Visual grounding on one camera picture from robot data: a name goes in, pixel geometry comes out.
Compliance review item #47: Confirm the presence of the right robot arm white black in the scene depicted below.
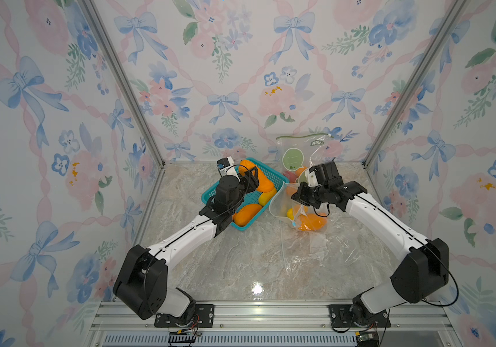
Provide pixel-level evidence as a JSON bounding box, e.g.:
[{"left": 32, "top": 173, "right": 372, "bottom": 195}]
[{"left": 291, "top": 162, "right": 451, "bottom": 325}]

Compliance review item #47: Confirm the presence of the teal plastic mesh basket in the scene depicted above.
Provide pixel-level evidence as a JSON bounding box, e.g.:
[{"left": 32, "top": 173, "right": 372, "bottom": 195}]
[{"left": 201, "top": 158, "right": 289, "bottom": 231}]

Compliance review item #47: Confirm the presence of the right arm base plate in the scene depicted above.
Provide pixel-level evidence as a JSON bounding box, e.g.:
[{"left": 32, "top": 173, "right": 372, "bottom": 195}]
[{"left": 327, "top": 304, "right": 391, "bottom": 329}]

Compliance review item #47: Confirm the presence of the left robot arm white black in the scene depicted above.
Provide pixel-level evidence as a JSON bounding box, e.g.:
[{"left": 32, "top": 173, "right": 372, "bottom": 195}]
[{"left": 113, "top": 166, "right": 260, "bottom": 326}]

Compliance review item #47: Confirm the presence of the aluminium front rail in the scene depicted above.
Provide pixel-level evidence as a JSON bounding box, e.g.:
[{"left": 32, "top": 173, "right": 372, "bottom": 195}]
[{"left": 84, "top": 300, "right": 462, "bottom": 346}]

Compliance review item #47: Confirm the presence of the orange mango top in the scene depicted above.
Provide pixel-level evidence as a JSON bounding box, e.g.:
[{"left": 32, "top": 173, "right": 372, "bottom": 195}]
[{"left": 239, "top": 159, "right": 275, "bottom": 193}]

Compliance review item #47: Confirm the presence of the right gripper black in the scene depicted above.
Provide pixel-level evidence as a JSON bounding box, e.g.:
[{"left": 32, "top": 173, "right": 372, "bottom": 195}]
[{"left": 290, "top": 181, "right": 328, "bottom": 208}]

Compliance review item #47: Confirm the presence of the clear zip-top bag green print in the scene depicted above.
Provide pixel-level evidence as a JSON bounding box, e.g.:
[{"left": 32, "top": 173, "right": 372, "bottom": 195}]
[{"left": 277, "top": 133, "right": 333, "bottom": 184}]

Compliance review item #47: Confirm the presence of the small yellow mango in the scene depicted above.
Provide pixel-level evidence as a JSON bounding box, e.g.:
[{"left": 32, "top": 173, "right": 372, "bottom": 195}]
[{"left": 258, "top": 188, "right": 277, "bottom": 207}]

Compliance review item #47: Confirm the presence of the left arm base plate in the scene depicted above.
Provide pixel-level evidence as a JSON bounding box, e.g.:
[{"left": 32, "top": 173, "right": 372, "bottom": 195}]
[{"left": 154, "top": 304, "right": 216, "bottom": 329}]

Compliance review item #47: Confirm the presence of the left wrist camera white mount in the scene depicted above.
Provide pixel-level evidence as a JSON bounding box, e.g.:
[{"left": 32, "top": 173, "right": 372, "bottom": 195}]
[{"left": 216, "top": 156, "right": 234, "bottom": 176}]

